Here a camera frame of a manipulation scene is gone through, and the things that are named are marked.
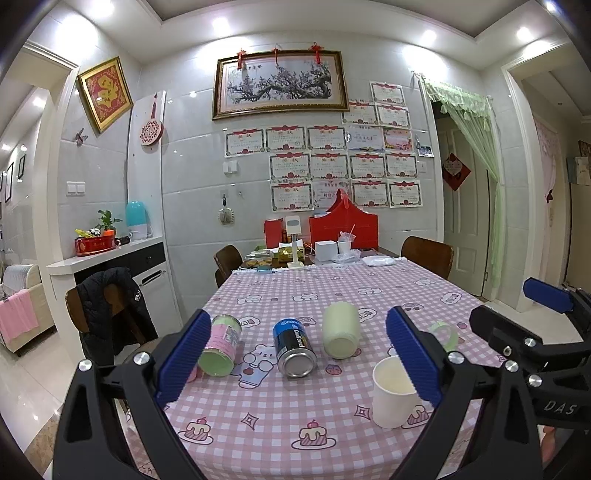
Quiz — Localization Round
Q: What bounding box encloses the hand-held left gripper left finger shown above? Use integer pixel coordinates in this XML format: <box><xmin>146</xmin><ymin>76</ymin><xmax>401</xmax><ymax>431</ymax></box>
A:
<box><xmin>54</xmin><ymin>308</ymin><xmax>213</xmax><ymax>480</ymax></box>

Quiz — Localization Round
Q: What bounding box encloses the small green plant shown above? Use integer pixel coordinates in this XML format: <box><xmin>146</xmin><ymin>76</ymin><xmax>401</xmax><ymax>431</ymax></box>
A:
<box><xmin>95</xmin><ymin>210</ymin><xmax>123</xmax><ymax>238</ymax></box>

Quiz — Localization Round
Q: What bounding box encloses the pale green plastic cup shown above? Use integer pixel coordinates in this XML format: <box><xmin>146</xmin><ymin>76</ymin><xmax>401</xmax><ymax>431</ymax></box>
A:
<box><xmin>322</xmin><ymin>302</ymin><xmax>361</xmax><ymax>361</ymax></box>

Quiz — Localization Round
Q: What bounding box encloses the blue drink can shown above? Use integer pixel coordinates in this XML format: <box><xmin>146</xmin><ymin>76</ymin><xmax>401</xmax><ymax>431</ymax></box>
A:
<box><xmin>272</xmin><ymin>318</ymin><xmax>318</xmax><ymax>380</ymax></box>

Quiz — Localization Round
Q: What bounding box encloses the wooden chair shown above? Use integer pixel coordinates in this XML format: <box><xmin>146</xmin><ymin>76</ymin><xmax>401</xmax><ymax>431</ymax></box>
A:
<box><xmin>65</xmin><ymin>281</ymin><xmax>162</xmax><ymax>370</ymax></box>
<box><xmin>401</xmin><ymin>236</ymin><xmax>454</xmax><ymax>281</ymax></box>
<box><xmin>213</xmin><ymin>244</ymin><xmax>245</xmax><ymax>289</ymax></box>

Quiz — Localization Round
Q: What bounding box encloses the group of wall certificates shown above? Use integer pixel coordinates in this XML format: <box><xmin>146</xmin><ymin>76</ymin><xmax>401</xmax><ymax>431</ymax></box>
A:
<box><xmin>225</xmin><ymin>80</ymin><xmax>423</xmax><ymax>212</ymax></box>

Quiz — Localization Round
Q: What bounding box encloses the white square box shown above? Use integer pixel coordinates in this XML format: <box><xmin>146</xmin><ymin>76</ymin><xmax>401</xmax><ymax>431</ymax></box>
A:
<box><xmin>314</xmin><ymin>240</ymin><xmax>340</xmax><ymax>264</ymax></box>

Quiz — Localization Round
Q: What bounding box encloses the small red box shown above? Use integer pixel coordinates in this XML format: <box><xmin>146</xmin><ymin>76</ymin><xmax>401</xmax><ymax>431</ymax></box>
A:
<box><xmin>264</xmin><ymin>219</ymin><xmax>289</xmax><ymax>250</ymax></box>

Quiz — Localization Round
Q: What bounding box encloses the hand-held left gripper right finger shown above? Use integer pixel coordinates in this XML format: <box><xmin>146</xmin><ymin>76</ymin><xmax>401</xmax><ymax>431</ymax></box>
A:
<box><xmin>386</xmin><ymin>305</ymin><xmax>540</xmax><ymax>480</ymax></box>

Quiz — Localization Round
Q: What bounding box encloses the clear tape roll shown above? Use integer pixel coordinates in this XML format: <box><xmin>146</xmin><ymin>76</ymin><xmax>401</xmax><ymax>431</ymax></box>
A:
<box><xmin>427</xmin><ymin>322</ymin><xmax>459</xmax><ymax>350</ymax></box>

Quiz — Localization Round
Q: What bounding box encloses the red diamond door decoration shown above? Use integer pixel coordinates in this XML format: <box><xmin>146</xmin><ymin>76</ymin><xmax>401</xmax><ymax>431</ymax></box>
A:
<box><xmin>442</xmin><ymin>154</ymin><xmax>472</xmax><ymax>191</ymax></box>

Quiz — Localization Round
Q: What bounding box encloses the large red gift box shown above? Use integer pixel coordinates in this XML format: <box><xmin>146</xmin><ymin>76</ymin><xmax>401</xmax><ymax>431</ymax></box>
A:
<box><xmin>308</xmin><ymin>188</ymin><xmax>380</xmax><ymax>252</ymax></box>

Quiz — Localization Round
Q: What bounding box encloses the gold framed red picture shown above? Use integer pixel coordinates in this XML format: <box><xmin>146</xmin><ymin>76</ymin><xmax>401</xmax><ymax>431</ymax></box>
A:
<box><xmin>76</xmin><ymin>56</ymin><xmax>134</xmax><ymax>134</ymax></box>

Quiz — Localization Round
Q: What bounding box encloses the pink towel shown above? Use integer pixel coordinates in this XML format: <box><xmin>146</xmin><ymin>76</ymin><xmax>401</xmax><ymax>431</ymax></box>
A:
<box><xmin>0</xmin><ymin>292</ymin><xmax>40</xmax><ymax>344</ymax></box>

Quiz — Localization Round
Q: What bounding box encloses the pink checked tablecloth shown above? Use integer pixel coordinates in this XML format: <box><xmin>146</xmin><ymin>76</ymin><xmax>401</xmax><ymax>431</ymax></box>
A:
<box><xmin>115</xmin><ymin>256</ymin><xmax>522</xmax><ymax>480</ymax></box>

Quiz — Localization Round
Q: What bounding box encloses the white cup with straws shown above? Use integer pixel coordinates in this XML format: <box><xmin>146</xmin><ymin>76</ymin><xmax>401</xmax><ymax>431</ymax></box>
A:
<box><xmin>337</xmin><ymin>224</ymin><xmax>356</xmax><ymax>256</ymax></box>

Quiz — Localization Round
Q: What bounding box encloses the round pink wall ornament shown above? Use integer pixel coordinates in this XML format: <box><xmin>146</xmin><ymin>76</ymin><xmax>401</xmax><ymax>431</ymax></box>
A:
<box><xmin>139</xmin><ymin>92</ymin><xmax>166</xmax><ymax>148</ymax></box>

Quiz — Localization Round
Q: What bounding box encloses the cream sofa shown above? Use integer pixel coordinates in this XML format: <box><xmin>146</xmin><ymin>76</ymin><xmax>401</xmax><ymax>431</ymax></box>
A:
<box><xmin>0</xmin><ymin>263</ymin><xmax>56</xmax><ymax>356</ymax></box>

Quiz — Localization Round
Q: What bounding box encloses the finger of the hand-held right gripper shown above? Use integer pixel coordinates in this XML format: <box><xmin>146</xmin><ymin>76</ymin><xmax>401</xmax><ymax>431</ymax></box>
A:
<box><xmin>523</xmin><ymin>277</ymin><xmax>591</xmax><ymax>324</ymax></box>
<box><xmin>468</xmin><ymin>305</ymin><xmax>591</xmax><ymax>376</ymax></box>

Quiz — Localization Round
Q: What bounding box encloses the black padded jacket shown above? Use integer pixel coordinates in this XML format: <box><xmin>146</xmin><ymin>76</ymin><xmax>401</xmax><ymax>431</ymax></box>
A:
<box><xmin>76</xmin><ymin>268</ymin><xmax>158</xmax><ymax>365</ymax></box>

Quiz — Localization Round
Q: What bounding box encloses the pink label green can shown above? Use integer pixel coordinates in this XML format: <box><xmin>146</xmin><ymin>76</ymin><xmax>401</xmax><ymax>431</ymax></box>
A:
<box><xmin>198</xmin><ymin>314</ymin><xmax>243</xmax><ymax>377</ymax></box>

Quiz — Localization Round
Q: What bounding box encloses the white door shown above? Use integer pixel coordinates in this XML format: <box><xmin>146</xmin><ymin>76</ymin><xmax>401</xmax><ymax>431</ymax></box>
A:
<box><xmin>436</xmin><ymin>129</ymin><xmax>490</xmax><ymax>296</ymax></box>

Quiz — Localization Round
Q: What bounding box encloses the green lace curtain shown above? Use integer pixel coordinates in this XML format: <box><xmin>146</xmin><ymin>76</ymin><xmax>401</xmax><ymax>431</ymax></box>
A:
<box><xmin>422</xmin><ymin>78</ymin><xmax>505</xmax><ymax>284</ymax></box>

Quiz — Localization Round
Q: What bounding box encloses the unframed wall canvas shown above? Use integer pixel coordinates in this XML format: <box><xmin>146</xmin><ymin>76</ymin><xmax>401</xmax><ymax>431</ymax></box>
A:
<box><xmin>566</xmin><ymin>156</ymin><xmax>591</xmax><ymax>186</ymax></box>

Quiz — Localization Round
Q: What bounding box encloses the white paper cup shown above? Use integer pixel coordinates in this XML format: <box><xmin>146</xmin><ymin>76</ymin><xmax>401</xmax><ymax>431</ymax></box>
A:
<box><xmin>372</xmin><ymin>355</ymin><xmax>424</xmax><ymax>430</ymax></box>

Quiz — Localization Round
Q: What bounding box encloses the white counter cabinet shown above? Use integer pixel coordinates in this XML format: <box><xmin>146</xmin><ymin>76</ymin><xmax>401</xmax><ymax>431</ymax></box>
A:
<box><xmin>46</xmin><ymin>237</ymin><xmax>167</xmax><ymax>324</ymax></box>

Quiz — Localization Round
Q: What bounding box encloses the teal white humidifier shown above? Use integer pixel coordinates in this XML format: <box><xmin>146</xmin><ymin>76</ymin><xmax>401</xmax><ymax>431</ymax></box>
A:
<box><xmin>126</xmin><ymin>200</ymin><xmax>151</xmax><ymax>241</ymax></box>

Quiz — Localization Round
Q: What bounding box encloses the framed blossom painting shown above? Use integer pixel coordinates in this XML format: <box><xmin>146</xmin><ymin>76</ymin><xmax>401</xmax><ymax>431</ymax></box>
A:
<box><xmin>211</xmin><ymin>48</ymin><xmax>350</xmax><ymax>121</ymax></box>

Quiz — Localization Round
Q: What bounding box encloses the person's right hand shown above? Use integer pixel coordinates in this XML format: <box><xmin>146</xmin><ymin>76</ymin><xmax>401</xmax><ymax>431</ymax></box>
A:
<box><xmin>542</xmin><ymin>425</ymin><xmax>563</xmax><ymax>463</ymax></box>

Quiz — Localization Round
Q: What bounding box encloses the red tray with items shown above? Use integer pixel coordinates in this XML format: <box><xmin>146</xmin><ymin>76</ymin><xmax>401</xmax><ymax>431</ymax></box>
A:
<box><xmin>74</xmin><ymin>235</ymin><xmax>115</xmax><ymax>257</ymax></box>

